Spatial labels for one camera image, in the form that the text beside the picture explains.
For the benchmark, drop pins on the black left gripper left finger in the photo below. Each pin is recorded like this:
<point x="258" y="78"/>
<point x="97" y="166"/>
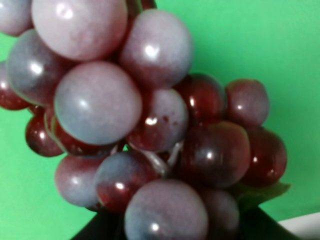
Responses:
<point x="104" y="225"/>

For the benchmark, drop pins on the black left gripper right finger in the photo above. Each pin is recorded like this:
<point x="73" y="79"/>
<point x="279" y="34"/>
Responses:
<point x="255" y="224"/>

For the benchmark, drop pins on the purple artificial grape bunch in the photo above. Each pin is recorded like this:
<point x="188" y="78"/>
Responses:
<point x="109" y="88"/>

